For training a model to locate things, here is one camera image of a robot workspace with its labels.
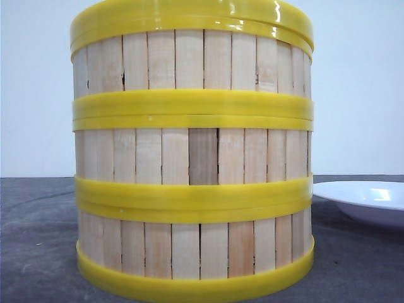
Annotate bamboo steamer basket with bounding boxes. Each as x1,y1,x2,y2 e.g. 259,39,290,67
75,128,312,213
77,208,314,302
71,17,314,130

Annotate white ceramic plate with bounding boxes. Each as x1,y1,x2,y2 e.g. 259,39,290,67
313,181,403,230

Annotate bamboo steamer lid yellow rim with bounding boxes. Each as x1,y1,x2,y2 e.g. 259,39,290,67
70,1,314,56

